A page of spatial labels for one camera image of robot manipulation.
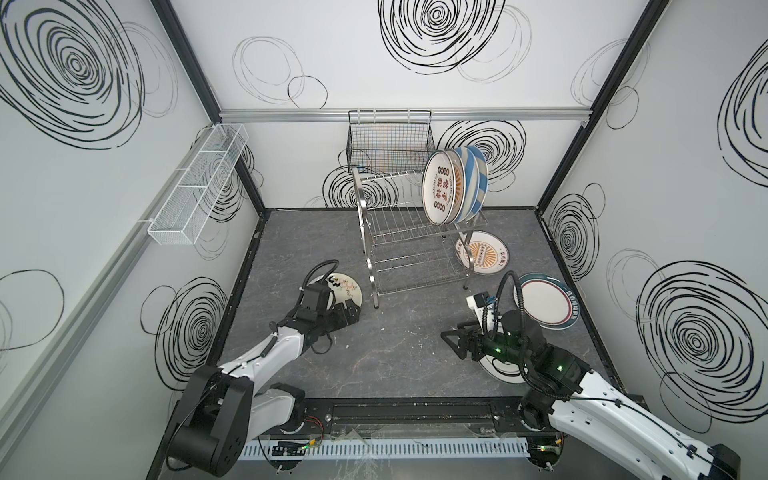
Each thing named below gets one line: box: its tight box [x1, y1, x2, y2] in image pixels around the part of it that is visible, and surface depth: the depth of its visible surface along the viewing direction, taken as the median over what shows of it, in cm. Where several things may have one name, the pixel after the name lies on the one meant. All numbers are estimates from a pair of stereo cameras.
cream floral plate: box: [326, 272, 363, 311], surface depth 98 cm
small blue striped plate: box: [456, 147, 480, 223], surface depth 73 cm
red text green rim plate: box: [421, 150, 457, 226], surface depth 82 cm
